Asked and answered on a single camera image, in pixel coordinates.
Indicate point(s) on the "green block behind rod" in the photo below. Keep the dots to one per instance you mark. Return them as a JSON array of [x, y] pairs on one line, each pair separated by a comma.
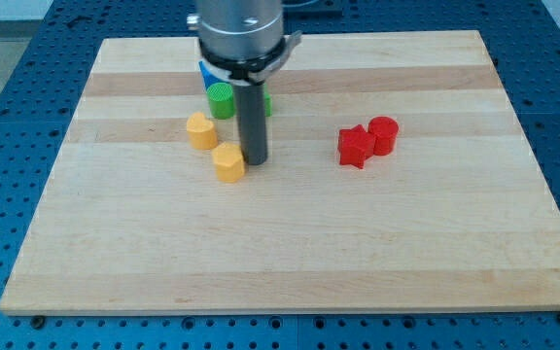
[[268, 104]]

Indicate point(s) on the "green cylinder block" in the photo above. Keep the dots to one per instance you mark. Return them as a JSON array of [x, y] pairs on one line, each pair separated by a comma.
[[220, 100]]

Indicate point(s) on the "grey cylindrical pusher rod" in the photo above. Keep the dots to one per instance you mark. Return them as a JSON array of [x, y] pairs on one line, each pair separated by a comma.
[[251, 123]]

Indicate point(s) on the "yellow hexagon block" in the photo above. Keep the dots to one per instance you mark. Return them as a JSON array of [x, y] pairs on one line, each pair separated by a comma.
[[228, 162]]

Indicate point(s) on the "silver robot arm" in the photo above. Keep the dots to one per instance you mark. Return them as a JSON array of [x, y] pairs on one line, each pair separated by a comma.
[[243, 43]]

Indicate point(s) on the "red star block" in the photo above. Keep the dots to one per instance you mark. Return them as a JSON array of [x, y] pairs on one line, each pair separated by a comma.
[[355, 146]]

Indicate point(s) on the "wooden board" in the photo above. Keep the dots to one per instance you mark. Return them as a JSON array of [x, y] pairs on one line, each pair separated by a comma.
[[133, 221]]

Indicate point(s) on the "blue triangle block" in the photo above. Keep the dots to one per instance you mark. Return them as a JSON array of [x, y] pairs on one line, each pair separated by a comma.
[[207, 77]]

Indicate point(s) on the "red cylinder block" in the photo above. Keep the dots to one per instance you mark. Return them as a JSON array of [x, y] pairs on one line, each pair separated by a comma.
[[385, 131]]

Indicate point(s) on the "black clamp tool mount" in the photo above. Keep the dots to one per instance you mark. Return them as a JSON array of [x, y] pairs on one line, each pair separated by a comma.
[[252, 70]]

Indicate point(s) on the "yellow heart block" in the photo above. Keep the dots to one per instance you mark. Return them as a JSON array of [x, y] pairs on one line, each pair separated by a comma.
[[201, 132]]

